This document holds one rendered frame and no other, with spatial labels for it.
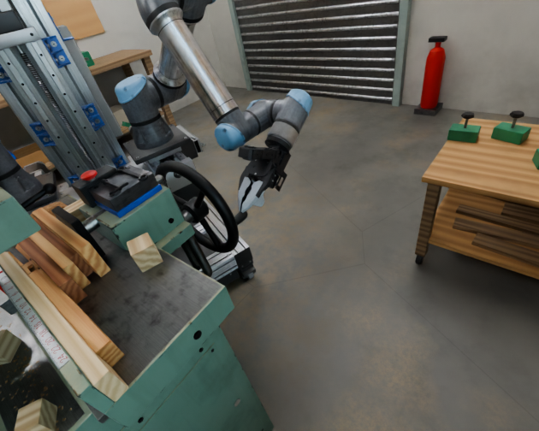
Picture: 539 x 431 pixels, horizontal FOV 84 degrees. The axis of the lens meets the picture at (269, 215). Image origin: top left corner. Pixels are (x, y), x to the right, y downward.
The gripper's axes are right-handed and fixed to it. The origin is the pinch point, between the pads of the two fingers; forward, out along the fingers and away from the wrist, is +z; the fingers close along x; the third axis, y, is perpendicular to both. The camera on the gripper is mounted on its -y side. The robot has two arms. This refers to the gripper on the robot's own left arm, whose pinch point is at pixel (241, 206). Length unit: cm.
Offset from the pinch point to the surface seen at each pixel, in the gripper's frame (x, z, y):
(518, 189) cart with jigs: -55, -50, 62
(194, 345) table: -20.3, 25.9, -19.5
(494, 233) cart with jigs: -54, -45, 97
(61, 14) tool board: 323, -121, 16
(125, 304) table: -8.2, 25.7, -24.4
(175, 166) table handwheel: 10.3, -0.8, -15.2
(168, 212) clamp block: 2.7, 9.7, -16.9
